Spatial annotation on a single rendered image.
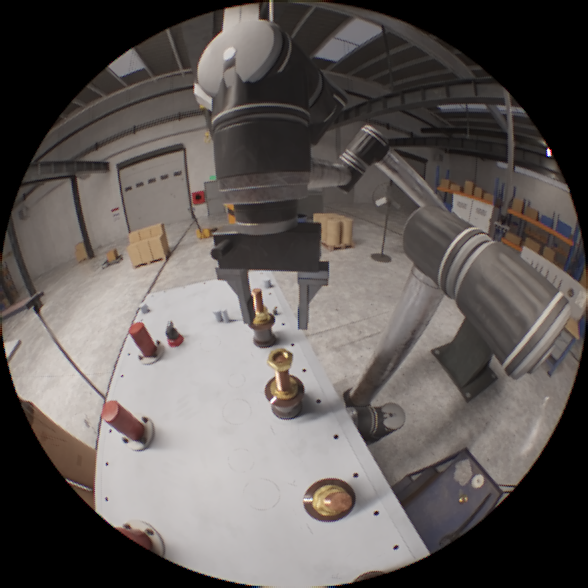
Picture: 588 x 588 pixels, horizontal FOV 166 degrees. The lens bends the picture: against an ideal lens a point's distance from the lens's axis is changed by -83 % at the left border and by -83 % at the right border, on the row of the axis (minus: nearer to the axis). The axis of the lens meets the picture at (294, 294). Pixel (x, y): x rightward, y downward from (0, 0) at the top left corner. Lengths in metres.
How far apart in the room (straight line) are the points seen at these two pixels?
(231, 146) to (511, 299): 0.36
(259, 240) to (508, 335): 0.34
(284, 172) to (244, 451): 0.54
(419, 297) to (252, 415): 0.50
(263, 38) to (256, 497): 0.69
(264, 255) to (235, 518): 0.53
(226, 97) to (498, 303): 0.39
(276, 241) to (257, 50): 0.21
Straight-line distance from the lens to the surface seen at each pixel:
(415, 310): 0.49
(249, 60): 0.23
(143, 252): 6.66
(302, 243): 0.22
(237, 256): 0.25
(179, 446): 0.61
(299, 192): 0.21
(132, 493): 0.67
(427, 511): 1.16
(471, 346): 2.51
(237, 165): 0.20
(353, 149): 1.05
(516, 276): 0.33
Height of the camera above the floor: 1.88
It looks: 33 degrees down
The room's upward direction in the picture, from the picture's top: 2 degrees counter-clockwise
